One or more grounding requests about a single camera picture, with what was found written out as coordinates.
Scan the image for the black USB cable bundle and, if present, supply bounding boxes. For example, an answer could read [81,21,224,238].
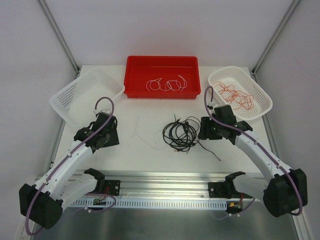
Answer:
[161,114,222,162]

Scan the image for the red thin wire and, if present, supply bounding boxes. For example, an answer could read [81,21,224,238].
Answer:
[213,80,255,111]

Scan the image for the orange thin wire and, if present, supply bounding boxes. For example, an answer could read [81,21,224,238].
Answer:
[224,87,255,111]

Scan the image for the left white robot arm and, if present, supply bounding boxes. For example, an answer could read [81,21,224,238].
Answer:
[18,112,120,230]

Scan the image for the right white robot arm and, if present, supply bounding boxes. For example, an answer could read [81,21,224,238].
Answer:
[198,105,308,217]

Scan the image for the translucent white rectangular basket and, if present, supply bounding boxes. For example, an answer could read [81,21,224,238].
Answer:
[49,68,125,128]

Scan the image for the white oval perforated basket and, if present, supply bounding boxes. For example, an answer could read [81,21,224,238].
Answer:
[208,66,273,121]

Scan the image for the red plastic bin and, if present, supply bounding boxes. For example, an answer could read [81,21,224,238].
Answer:
[124,55,201,99]

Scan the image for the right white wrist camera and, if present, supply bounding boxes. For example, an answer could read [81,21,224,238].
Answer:
[207,101,220,113]

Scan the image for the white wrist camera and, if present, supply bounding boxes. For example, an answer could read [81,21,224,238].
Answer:
[93,108,111,116]
[207,101,220,113]

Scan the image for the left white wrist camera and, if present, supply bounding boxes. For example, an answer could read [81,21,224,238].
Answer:
[93,108,111,116]

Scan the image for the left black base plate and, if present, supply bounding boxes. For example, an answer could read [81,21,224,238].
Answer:
[76,179,122,196]

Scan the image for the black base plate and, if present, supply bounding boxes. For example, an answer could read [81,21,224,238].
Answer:
[207,182,229,199]
[76,179,122,196]

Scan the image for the aluminium mounting rail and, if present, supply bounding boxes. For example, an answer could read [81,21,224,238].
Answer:
[29,169,298,201]

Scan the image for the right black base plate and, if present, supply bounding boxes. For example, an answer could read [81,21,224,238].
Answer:
[207,182,229,199]

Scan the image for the white slotted cable duct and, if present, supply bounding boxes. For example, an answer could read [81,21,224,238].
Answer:
[70,197,227,211]

